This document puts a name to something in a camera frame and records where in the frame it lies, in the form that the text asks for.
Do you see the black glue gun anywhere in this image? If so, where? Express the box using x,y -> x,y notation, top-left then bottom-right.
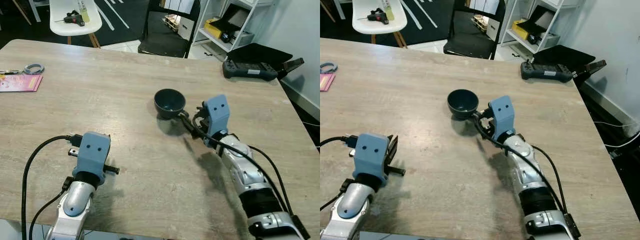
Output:
366,9 -> 392,25
54,10 -> 86,26

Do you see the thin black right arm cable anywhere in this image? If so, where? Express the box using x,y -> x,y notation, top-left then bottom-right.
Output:
247,144 -> 296,217
530,144 -> 571,216

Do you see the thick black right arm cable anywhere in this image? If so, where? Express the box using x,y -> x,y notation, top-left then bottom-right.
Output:
191,116 -> 295,217
472,118 -> 568,216

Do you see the black rug with white lines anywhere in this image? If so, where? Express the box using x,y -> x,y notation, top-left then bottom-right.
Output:
320,0 -> 468,49
0,0 -> 166,49

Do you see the yellow liquid bottle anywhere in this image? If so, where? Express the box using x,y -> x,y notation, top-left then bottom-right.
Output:
77,0 -> 91,24
382,0 -> 396,22

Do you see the white plastic chair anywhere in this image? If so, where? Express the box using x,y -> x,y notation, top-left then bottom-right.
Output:
351,0 -> 409,49
48,0 -> 104,49

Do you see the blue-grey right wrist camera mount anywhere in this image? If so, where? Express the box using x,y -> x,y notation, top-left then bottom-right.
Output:
202,94 -> 231,139
487,95 -> 516,142

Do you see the black controller with sunshade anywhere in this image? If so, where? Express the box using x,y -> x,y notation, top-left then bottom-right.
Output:
520,44 -> 608,84
222,43 -> 305,82

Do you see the white storage box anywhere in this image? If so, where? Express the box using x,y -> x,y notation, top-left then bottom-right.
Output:
176,16 -> 197,42
485,17 -> 502,43

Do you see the dark blue bowl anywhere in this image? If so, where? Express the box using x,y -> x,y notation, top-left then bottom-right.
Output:
446,89 -> 480,121
153,88 -> 187,120

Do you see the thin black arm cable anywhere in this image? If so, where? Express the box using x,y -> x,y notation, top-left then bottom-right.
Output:
530,144 -> 571,216
28,176 -> 76,240
320,178 -> 355,212
247,144 -> 296,217

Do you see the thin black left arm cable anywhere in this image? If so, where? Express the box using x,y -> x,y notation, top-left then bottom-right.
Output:
28,176 -> 76,240
320,178 -> 355,212

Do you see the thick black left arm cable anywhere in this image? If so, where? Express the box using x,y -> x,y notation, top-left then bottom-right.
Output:
320,134 -> 359,149
20,134 -> 84,240

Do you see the white shelf unit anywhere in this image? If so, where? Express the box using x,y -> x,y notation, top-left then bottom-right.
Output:
499,0 -> 585,55
192,0 -> 282,54

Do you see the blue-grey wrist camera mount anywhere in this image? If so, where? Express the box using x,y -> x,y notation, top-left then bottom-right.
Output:
72,131 -> 112,186
202,94 -> 231,139
352,132 -> 391,189
487,95 -> 516,142

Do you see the black case on shelf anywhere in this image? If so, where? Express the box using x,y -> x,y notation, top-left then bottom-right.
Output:
526,5 -> 563,46
219,5 -> 257,44

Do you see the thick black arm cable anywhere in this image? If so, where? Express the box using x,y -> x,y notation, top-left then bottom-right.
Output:
20,134 -> 84,240
191,116 -> 295,217
320,134 -> 359,149
472,118 -> 568,216

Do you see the yellow box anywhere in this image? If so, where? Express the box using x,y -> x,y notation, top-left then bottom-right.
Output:
512,19 -> 532,41
204,18 -> 224,39

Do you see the white floor cable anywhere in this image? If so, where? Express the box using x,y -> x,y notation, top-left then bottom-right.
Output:
592,120 -> 640,149

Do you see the pink booklet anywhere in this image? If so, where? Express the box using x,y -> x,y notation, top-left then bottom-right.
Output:
320,73 -> 337,92
0,74 -> 44,93

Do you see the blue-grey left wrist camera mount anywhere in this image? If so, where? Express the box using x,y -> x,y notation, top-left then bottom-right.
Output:
72,131 -> 112,186
352,132 -> 391,189

